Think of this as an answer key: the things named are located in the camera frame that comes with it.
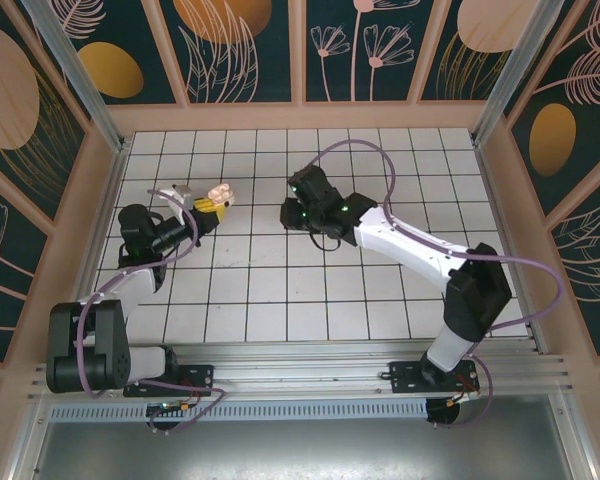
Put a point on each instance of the pink earbud charging case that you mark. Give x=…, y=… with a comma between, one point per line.
x=220, y=192

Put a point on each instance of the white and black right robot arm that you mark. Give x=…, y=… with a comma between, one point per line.
x=405, y=240

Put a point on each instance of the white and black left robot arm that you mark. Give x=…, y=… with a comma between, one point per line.
x=130, y=282

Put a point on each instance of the grey metal sheet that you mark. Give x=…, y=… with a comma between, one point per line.
x=305, y=450

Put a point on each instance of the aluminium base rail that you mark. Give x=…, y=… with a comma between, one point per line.
x=305, y=370

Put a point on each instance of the aluminium frame post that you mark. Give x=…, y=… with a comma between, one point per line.
x=77, y=75
x=517, y=75

